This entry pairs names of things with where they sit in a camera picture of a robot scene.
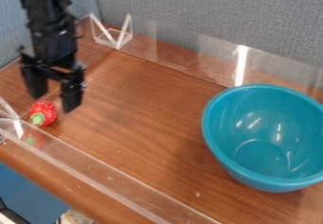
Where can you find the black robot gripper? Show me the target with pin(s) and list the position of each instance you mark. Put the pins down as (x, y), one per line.
(50, 59)

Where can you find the red toy strawberry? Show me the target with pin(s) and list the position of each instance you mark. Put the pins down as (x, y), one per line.
(43, 113)

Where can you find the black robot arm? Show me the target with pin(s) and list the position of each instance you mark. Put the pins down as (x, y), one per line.
(48, 13)

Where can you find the blue plastic bowl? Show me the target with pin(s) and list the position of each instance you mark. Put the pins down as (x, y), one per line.
(263, 130)

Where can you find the clear acrylic front barrier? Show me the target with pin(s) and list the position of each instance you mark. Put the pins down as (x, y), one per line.
(32, 144)

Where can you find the clear acrylic barrier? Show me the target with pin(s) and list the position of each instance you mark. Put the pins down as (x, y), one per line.
(222, 62)
(32, 144)

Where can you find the clear acrylic back barrier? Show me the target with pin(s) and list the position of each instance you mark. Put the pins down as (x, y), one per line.
(222, 62)

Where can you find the clear acrylic corner bracket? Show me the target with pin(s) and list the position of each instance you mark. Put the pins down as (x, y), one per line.
(108, 36)

